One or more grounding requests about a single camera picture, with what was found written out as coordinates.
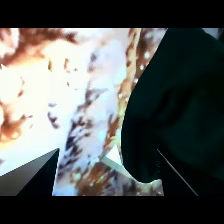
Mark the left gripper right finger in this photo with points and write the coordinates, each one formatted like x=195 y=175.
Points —
x=178 y=183

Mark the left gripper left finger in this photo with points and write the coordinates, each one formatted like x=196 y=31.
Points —
x=33 y=178

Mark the dark green garment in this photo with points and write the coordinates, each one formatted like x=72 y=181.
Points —
x=176 y=103

